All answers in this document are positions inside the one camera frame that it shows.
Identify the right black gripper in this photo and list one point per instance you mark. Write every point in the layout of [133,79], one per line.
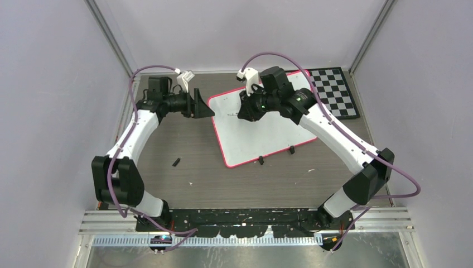
[246,111]

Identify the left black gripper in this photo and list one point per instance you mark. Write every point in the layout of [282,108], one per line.
[196,108]

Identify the pink framed whiteboard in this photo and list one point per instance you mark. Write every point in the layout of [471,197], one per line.
[241,141]

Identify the black marker cap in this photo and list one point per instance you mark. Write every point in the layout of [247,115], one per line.
[176,162]

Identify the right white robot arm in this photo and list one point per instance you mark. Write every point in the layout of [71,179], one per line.
[271,91]

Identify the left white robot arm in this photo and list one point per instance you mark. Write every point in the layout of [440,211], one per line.
[116,177]

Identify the black white checkerboard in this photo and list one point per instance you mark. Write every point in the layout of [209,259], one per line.
[334,92]

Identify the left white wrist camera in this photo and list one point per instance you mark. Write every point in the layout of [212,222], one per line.
[184,78]

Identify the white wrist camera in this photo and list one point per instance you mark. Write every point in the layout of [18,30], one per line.
[251,77]
[184,78]

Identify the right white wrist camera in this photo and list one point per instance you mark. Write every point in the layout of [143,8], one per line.
[251,77]

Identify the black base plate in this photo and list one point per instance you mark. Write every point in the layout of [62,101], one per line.
[245,223]

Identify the slotted cable duct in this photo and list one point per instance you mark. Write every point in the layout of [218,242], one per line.
[151,241]

